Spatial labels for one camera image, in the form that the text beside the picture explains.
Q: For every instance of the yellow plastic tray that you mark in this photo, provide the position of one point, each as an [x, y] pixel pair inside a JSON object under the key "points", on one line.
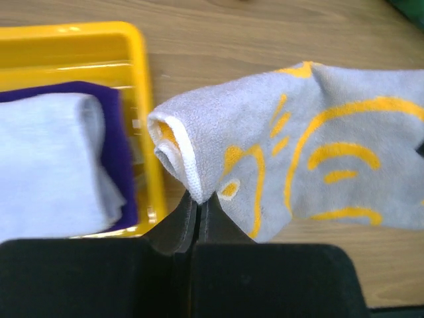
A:
{"points": [[112, 54]]}

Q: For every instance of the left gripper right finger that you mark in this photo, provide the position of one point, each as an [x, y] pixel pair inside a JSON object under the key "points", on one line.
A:
{"points": [[231, 276]]}

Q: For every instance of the purple folded towel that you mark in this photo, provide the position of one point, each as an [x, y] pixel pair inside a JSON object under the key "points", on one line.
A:
{"points": [[116, 154]]}

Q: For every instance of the yellow grey duck towel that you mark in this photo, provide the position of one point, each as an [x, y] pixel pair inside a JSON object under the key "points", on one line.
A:
{"points": [[306, 142]]}

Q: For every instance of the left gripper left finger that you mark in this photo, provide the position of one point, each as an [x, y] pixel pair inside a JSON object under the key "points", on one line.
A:
{"points": [[143, 276]]}

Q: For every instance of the green divided organizer box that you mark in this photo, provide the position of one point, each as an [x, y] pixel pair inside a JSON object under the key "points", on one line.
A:
{"points": [[413, 10]]}

